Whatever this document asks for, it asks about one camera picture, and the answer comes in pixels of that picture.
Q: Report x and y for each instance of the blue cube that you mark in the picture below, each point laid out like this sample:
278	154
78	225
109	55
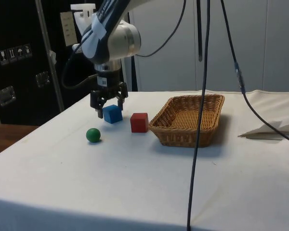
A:
113	114

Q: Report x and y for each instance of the red cube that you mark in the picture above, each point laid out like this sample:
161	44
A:
139	123

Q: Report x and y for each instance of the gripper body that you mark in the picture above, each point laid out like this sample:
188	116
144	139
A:
108	80

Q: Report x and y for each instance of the black cabinet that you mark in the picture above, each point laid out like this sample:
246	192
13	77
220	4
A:
19	48

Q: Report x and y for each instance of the wicker basket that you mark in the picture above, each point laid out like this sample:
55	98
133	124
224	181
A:
185	120

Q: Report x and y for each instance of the green ball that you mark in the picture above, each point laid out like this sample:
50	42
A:
93	135

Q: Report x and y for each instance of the pale locker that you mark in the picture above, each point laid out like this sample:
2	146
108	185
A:
283	48
163	72
245	36

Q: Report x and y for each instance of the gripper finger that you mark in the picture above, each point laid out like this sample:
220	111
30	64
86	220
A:
122	93
95	99

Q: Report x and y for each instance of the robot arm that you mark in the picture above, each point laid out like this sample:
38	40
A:
125	41

